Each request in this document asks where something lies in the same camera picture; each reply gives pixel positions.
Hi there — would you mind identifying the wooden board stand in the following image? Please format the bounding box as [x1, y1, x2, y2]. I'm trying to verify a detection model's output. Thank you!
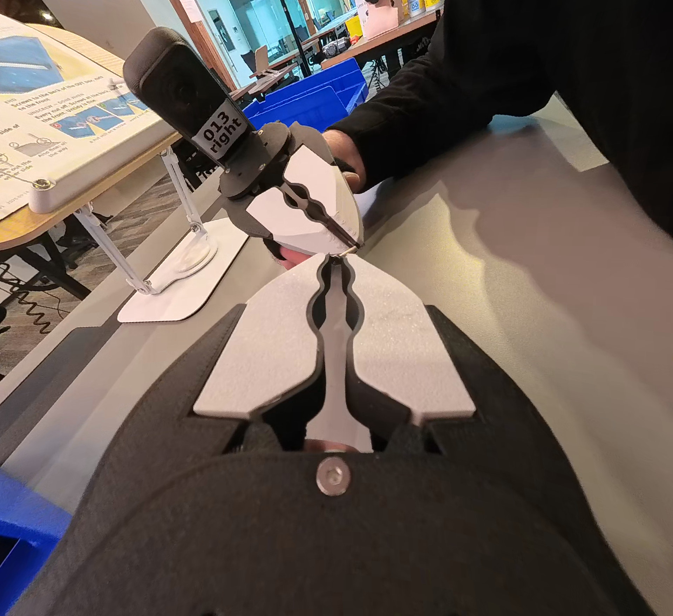
[0, 14, 250, 323]

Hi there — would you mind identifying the person's right hand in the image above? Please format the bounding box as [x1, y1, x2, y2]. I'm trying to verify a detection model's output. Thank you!
[322, 130, 367, 194]

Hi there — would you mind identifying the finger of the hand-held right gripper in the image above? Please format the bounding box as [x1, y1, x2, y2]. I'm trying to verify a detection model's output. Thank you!
[244, 189, 359, 255]
[283, 144, 365, 249]

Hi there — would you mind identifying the black coiled cable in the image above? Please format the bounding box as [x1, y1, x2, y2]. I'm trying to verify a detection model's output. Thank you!
[0, 261, 54, 336]

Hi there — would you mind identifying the grey desk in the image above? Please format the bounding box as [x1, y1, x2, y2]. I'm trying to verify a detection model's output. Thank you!
[0, 93, 673, 616]

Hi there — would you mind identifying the cardboard box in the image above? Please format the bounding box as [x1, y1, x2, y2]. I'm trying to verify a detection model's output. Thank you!
[353, 0, 405, 40]

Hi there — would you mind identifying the black tripod stand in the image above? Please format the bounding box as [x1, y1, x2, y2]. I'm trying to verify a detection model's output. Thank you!
[259, 0, 312, 80]

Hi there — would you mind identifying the instruction sheet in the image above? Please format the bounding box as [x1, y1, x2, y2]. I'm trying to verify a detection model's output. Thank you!
[0, 17, 177, 220]

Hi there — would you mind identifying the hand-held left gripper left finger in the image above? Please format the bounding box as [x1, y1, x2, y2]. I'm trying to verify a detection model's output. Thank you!
[192, 253, 329, 452]

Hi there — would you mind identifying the blue plastic bin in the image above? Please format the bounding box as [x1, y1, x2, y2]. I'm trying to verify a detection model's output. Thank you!
[243, 58, 369, 134]
[0, 471, 73, 614]

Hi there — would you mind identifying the person's right forearm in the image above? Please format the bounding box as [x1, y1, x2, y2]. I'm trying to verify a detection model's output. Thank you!
[326, 12, 555, 192]

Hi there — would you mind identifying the dark grey desk mat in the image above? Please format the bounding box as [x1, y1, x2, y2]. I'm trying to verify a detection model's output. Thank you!
[0, 311, 127, 449]

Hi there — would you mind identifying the wooden work table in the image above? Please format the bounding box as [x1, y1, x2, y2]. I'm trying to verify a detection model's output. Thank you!
[321, 11, 441, 67]

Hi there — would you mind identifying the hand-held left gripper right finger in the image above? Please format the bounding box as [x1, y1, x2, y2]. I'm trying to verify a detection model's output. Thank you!
[343, 254, 477, 452]

